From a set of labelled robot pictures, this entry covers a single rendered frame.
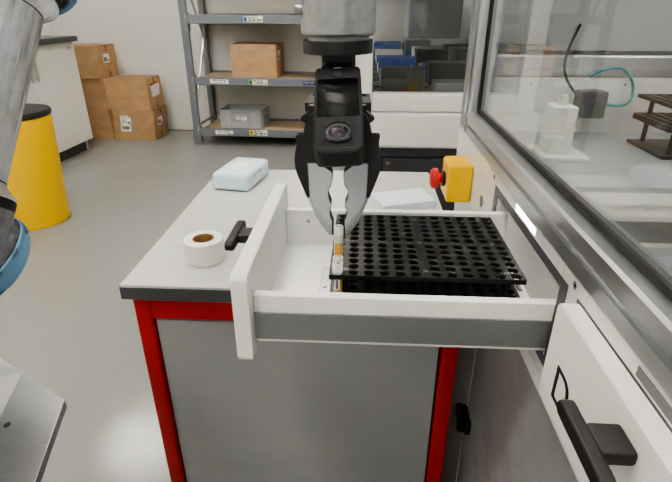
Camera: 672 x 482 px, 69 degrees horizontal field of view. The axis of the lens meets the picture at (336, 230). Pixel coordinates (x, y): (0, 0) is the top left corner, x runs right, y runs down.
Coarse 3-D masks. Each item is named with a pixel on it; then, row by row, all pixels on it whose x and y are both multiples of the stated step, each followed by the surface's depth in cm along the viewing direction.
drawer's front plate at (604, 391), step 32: (576, 320) 43; (576, 352) 42; (608, 352) 39; (544, 384) 48; (576, 384) 41; (608, 384) 36; (608, 416) 36; (640, 416) 33; (640, 448) 32; (640, 480) 32
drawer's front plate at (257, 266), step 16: (272, 192) 71; (272, 208) 66; (256, 224) 61; (272, 224) 64; (256, 240) 57; (272, 240) 64; (240, 256) 53; (256, 256) 54; (272, 256) 64; (240, 272) 50; (256, 272) 54; (272, 272) 64; (240, 288) 50; (256, 288) 55; (272, 288) 65; (240, 304) 51; (240, 320) 52; (240, 336) 52; (240, 352) 53
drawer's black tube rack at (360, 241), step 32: (384, 224) 68; (416, 224) 68; (448, 224) 68; (480, 224) 68; (352, 256) 60; (384, 256) 60; (416, 256) 60; (448, 256) 60; (480, 256) 59; (512, 256) 59; (352, 288) 59; (384, 288) 59; (416, 288) 58; (448, 288) 58; (480, 288) 58; (512, 288) 58
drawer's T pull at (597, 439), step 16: (560, 400) 36; (560, 416) 36; (576, 416) 35; (576, 432) 34; (592, 432) 34; (608, 432) 34; (624, 432) 34; (576, 448) 33; (592, 448) 32; (608, 448) 32; (624, 448) 32; (592, 464) 31; (608, 464) 32; (624, 464) 32; (592, 480) 31; (608, 480) 30
